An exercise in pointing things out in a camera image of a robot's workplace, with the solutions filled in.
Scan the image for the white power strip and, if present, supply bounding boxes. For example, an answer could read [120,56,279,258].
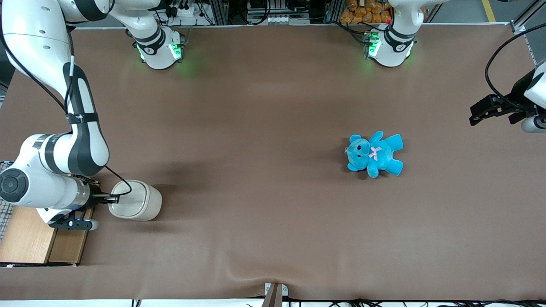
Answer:
[168,3,202,18]

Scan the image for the white push-lid trash can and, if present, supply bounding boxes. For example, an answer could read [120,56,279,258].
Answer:
[108,180,163,221]

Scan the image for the brown table mat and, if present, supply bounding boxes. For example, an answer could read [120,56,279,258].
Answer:
[0,23,546,301]

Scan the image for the blue teddy bear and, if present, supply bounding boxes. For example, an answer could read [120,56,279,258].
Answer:
[345,131,404,179]

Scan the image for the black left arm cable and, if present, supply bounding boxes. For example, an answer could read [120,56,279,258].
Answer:
[485,23,546,112]

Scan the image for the orange plush toys pile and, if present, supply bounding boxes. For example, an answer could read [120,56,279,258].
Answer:
[340,0,428,24]

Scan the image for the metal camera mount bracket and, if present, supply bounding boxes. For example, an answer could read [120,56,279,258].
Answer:
[264,282,289,307]

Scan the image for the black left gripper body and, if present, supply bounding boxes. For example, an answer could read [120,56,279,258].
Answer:
[507,70,538,116]

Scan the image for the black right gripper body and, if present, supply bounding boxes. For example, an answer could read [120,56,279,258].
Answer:
[85,181,104,210]

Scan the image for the wooden box with wire mesh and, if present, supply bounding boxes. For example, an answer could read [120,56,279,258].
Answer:
[0,161,95,268]

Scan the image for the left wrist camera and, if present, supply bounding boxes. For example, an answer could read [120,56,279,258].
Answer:
[509,112,546,133]

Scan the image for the aluminium frame post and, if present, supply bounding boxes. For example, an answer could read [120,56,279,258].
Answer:
[510,0,546,35]

